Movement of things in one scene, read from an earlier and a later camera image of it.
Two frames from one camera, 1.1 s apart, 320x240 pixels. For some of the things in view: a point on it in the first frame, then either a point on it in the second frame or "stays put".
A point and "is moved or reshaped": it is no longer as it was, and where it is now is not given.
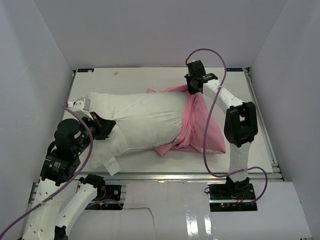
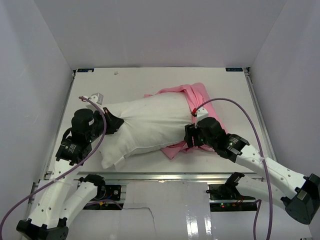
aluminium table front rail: (179, 177) stays put
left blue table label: (85, 70) stays put
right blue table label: (234, 69) stays put
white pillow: (143, 120) is moved or reshaped
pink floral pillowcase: (191, 135) is moved or reshaped
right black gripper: (193, 90) -> (190, 129)
